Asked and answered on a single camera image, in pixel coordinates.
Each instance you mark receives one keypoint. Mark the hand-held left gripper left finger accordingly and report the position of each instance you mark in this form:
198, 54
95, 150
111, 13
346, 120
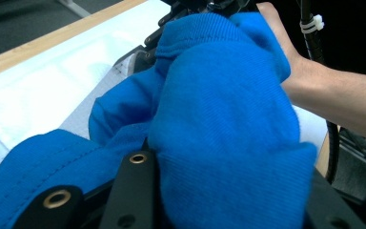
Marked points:
130, 191

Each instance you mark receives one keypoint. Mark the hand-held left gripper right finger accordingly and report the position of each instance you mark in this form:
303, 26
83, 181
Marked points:
327, 206

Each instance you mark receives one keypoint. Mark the blue garment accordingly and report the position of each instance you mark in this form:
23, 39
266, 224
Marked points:
222, 120

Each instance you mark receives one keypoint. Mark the metal floor rail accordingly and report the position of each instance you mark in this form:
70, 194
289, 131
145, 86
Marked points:
362, 159

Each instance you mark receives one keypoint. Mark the white desk frame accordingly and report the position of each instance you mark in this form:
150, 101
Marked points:
74, 8

